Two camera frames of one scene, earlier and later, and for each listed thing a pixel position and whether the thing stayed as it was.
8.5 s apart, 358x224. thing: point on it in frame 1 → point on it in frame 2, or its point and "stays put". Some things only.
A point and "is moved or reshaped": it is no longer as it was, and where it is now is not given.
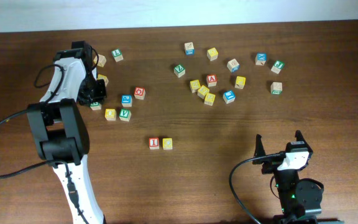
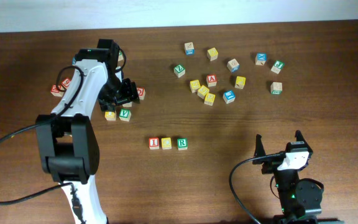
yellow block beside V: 110,114 stays put
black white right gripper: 271,165 stays put
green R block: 96,106 is moved or reshaped
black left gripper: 98,96 → 130,94
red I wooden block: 153,143 stays put
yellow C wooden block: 167,144 stays put
